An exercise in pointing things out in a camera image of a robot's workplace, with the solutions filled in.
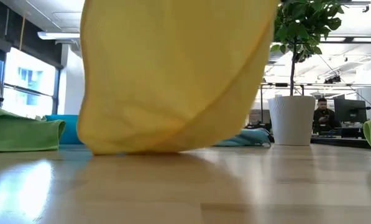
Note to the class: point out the yellow microfiber towel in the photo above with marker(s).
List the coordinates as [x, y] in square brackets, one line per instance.
[172, 77]

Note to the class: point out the blue microfiber towel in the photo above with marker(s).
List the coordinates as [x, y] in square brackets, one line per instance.
[250, 137]

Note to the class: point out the teal plastic bin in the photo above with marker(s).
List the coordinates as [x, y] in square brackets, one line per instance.
[65, 130]

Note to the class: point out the grass green microfiber towel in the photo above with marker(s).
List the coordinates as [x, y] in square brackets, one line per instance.
[17, 133]

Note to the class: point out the white ribbed plant pot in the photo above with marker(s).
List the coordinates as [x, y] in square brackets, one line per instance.
[292, 121]

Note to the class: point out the person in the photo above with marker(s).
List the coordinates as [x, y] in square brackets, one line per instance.
[323, 118]

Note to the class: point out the green leafy plant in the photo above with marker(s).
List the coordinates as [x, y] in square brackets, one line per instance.
[303, 25]

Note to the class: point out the long ceiling light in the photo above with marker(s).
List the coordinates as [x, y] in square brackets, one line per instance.
[57, 35]

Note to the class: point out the large window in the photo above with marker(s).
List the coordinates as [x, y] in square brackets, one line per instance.
[33, 87]

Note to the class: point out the dark office desk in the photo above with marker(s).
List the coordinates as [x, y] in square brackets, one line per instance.
[340, 142]

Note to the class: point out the black computer monitor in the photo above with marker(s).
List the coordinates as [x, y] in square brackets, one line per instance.
[350, 110]

